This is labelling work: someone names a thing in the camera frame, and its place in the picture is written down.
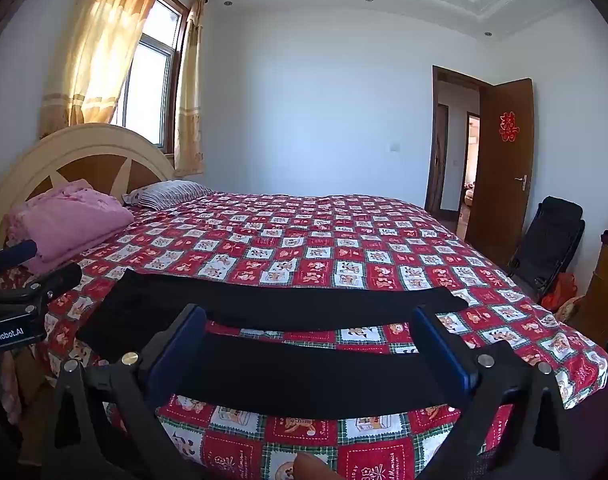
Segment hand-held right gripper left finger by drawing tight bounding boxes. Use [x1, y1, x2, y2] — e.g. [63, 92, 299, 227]
[41, 304, 219, 480]

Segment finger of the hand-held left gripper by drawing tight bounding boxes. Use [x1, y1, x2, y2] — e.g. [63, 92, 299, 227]
[11, 262, 83, 307]
[0, 239, 39, 275]

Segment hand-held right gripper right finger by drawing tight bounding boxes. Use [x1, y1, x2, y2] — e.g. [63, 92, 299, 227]
[411, 305, 567, 480]

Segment black pants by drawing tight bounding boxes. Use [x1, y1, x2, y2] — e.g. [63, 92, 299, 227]
[75, 267, 470, 420]

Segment pink folded blanket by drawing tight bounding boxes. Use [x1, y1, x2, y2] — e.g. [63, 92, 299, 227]
[5, 180, 136, 273]

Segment cream and brown headboard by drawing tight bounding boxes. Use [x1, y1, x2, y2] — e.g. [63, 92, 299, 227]
[0, 122, 177, 256]

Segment red bag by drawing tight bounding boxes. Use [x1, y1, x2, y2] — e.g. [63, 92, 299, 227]
[540, 272, 578, 312]

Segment striped pillow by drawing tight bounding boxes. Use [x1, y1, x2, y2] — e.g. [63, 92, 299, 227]
[123, 180, 213, 211]

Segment black bag on chair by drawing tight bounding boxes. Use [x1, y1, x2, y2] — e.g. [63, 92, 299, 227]
[506, 196, 585, 303]

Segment red checked printed bed cover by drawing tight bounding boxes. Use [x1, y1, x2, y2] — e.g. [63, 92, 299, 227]
[0, 191, 608, 480]

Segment wooden cabinet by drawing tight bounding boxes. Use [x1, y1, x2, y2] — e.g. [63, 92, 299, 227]
[566, 229, 608, 361]

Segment brown wooden door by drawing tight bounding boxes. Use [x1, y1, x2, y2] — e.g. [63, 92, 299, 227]
[464, 78, 534, 267]

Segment wide yellow curtain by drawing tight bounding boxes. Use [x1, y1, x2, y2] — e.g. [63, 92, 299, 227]
[38, 0, 171, 140]

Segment window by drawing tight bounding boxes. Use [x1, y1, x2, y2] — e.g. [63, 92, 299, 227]
[108, 0, 191, 156]

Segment narrow yellow curtain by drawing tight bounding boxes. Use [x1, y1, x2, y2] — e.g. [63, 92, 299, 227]
[173, 0, 207, 177]

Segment red paper door decoration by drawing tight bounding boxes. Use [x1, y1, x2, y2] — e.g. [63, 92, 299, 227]
[498, 112, 518, 143]

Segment brown door frame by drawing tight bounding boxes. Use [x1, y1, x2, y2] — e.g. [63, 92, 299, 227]
[425, 65, 494, 221]

